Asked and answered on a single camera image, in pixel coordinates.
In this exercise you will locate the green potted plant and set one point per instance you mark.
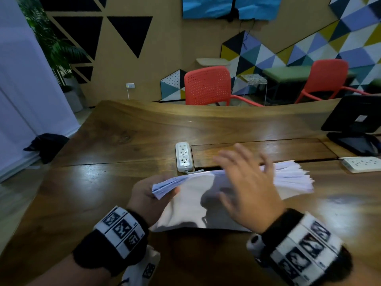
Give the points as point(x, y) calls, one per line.
point(53, 47)

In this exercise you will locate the large white paper sheet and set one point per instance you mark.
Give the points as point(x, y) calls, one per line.
point(187, 211)

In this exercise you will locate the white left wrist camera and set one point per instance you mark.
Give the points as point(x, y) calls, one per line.
point(143, 269)

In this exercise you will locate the black right wristband with markers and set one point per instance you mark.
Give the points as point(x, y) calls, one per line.
point(303, 247)

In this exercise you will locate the small triangle pattern panel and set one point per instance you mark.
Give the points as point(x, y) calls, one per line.
point(172, 86)

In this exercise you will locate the white plant pot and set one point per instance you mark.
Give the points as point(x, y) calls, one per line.
point(73, 99)

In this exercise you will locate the colourful triangle wall panelling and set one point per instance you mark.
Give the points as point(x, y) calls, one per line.
point(351, 35)

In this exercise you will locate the person's left hand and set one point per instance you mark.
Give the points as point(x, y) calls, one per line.
point(141, 196)

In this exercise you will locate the white curtain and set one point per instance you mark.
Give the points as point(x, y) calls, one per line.
point(26, 101)

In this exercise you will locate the white wall socket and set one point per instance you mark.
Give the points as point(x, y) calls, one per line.
point(130, 86)

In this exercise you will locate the small white power strip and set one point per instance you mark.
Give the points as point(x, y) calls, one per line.
point(184, 156)

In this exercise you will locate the stack of white papers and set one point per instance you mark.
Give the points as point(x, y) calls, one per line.
point(293, 175)

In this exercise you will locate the round beige table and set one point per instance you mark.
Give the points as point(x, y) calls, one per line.
point(212, 62)

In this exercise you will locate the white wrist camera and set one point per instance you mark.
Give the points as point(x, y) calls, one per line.
point(143, 269)
point(255, 247)

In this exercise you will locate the black wristband with markers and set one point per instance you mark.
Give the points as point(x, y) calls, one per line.
point(303, 247)
point(116, 238)

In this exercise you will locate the black monitor with stand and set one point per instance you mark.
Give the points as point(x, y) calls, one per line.
point(352, 114)

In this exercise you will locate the blue wall panel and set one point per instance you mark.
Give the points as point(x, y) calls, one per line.
point(207, 7)
point(259, 7)

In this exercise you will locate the wide white power strip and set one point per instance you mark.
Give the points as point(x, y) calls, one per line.
point(361, 164)

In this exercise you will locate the person's left forearm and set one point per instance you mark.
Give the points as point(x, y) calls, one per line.
point(71, 274)

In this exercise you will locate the person's left thumb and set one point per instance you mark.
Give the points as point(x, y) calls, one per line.
point(169, 196)

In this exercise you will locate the person's right hand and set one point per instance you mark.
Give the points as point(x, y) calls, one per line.
point(253, 196)

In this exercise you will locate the black left wristband with markers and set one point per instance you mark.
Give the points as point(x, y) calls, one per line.
point(116, 238)

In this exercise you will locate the red perforated plastic chair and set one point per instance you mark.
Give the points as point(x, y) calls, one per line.
point(208, 86)

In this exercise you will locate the black bag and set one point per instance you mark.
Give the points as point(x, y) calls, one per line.
point(47, 145)

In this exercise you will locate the clear acrylic side table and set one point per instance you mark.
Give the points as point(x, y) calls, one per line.
point(254, 78)

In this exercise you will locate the green upholstered bench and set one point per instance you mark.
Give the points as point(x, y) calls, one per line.
point(285, 73)

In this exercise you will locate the person's right middle finger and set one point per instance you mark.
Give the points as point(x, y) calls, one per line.
point(242, 154)

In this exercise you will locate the person's right thumb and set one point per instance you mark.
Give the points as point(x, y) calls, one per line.
point(227, 201)

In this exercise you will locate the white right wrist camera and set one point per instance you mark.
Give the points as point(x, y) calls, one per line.
point(255, 247)

